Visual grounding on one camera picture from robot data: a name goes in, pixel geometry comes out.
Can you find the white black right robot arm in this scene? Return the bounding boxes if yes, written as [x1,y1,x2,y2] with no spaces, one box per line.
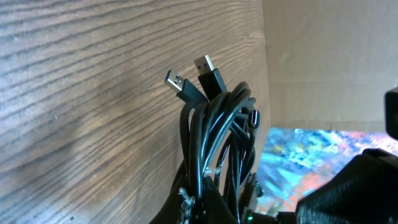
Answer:
[239,89,397,223]

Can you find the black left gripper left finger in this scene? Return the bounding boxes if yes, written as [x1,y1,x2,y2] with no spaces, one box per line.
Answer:
[149,162,195,224]

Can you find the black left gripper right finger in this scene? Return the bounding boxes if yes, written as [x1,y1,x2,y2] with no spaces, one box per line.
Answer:
[198,176,238,224]

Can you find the black cable bundle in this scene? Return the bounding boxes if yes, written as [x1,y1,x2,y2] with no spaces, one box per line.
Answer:
[164,54,261,224]

